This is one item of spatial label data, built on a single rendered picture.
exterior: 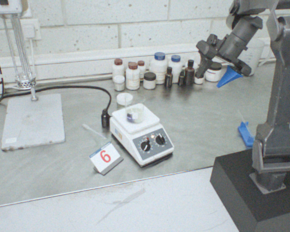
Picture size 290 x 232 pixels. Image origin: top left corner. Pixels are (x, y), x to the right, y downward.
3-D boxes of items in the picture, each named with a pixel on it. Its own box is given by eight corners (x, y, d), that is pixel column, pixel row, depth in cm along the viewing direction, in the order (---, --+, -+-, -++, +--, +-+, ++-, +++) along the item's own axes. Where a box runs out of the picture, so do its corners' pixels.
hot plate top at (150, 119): (161, 122, 96) (161, 120, 96) (129, 134, 91) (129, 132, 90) (140, 104, 104) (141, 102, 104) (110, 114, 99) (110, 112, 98)
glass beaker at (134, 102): (148, 120, 96) (149, 97, 91) (134, 128, 92) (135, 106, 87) (132, 111, 100) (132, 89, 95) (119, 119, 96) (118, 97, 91)
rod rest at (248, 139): (256, 146, 101) (259, 137, 99) (246, 146, 101) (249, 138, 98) (246, 127, 109) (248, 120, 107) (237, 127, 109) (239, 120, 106)
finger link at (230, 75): (243, 77, 88) (234, 67, 93) (235, 73, 86) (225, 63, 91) (229, 95, 91) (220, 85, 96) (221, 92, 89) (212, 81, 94)
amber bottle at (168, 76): (167, 88, 129) (169, 70, 124) (162, 85, 131) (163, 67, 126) (173, 85, 131) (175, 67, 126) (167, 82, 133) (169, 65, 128)
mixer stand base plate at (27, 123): (65, 141, 99) (65, 139, 98) (0, 151, 94) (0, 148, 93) (60, 94, 122) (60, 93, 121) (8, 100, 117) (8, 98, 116)
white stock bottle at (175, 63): (182, 81, 135) (186, 58, 128) (171, 84, 132) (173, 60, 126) (175, 75, 139) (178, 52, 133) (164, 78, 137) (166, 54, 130)
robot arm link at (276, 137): (325, 17, 54) (306, 12, 59) (285, 19, 53) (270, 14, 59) (292, 162, 68) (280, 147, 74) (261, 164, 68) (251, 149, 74)
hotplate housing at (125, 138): (174, 153, 96) (177, 134, 92) (140, 168, 90) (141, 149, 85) (137, 118, 111) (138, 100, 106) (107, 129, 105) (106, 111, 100)
